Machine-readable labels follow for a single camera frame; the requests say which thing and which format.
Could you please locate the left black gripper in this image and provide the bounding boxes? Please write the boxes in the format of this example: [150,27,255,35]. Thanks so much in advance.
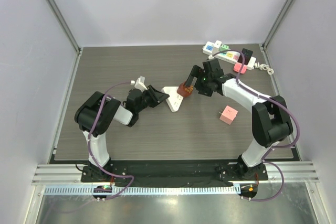
[136,85,169,113]

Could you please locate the white triangular socket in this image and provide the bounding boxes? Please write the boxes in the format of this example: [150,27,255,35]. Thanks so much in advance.
[161,87,183,113]

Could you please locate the red fish cube plug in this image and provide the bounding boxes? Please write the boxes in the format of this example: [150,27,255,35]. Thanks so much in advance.
[176,82,194,98]

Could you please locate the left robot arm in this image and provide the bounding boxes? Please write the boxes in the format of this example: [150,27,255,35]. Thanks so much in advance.
[74,85,170,182]

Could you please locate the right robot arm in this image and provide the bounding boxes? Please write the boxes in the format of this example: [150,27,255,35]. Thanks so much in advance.
[183,59,293,180]

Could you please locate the white charger plug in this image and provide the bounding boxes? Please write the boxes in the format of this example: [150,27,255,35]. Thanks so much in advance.
[212,40,222,55]

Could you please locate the green cube plug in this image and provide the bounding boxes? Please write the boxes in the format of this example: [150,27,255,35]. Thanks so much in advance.
[220,44,229,51]

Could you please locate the small pink cube plug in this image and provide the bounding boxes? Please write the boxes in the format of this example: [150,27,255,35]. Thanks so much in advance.
[233,62,247,74]

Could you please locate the black cube plug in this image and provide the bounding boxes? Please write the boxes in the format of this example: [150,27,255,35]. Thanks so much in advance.
[238,48,253,65]

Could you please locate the white power strip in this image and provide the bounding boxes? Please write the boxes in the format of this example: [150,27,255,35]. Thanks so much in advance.
[202,41,256,70]

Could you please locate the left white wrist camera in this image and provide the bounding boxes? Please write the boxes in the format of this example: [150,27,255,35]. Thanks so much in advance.
[130,76,147,92]

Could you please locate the white coiled power cord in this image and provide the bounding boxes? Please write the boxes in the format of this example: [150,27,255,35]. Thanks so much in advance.
[253,62,274,74]

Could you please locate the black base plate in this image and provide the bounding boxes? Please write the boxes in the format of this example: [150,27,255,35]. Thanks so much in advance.
[81,159,268,184]

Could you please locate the slotted cable duct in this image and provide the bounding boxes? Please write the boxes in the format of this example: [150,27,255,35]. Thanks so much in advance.
[44,184,241,196]

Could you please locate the left aluminium frame post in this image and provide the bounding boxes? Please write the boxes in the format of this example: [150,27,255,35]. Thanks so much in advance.
[28,0,82,55]

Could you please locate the aluminium frame post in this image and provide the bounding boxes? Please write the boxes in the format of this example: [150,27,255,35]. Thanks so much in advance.
[260,0,313,50]
[28,0,82,55]

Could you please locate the aluminium front rail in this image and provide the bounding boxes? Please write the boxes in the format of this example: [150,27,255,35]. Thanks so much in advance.
[32,161,319,185]

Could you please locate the right aluminium frame post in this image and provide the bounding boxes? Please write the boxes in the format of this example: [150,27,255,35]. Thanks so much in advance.
[260,0,313,50]

